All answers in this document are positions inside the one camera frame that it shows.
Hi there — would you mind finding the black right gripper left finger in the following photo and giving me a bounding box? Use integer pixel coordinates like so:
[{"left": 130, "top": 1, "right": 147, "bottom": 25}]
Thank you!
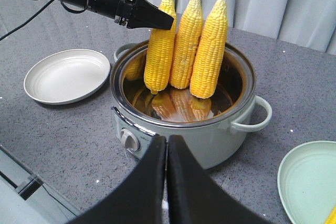
[{"left": 69, "top": 136, "right": 166, "bottom": 223}]

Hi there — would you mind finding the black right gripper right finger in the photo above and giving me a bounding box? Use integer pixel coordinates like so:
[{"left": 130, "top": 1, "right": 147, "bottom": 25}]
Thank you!
[{"left": 166, "top": 135, "right": 267, "bottom": 223}]

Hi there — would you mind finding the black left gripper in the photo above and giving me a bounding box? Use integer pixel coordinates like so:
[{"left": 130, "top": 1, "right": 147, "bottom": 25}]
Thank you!
[{"left": 89, "top": 0, "right": 174, "bottom": 30}]

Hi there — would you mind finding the yellow corn cob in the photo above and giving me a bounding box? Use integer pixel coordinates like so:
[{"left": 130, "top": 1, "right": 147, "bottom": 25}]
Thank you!
[
  {"left": 324, "top": 207, "right": 336, "bottom": 224},
  {"left": 190, "top": 0, "right": 228, "bottom": 99},
  {"left": 144, "top": 0, "right": 176, "bottom": 94}
]

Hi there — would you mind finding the green electric cooking pot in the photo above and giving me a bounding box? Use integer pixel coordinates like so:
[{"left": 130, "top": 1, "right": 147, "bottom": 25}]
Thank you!
[{"left": 110, "top": 41, "right": 272, "bottom": 169}]

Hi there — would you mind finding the grey stone countertop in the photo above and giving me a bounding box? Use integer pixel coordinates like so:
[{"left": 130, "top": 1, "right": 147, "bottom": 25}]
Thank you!
[{"left": 1, "top": 0, "right": 335, "bottom": 223}]

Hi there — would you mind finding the cream white plate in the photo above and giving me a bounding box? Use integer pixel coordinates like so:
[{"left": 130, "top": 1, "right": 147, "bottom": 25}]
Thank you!
[{"left": 24, "top": 49, "right": 110, "bottom": 105}]

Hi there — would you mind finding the light green plate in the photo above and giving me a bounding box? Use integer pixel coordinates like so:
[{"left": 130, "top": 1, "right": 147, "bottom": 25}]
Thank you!
[{"left": 277, "top": 141, "right": 335, "bottom": 223}]

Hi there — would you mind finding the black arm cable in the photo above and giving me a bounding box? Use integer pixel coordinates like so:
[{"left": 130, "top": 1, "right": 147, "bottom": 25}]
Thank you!
[{"left": 0, "top": 0, "right": 92, "bottom": 41}]

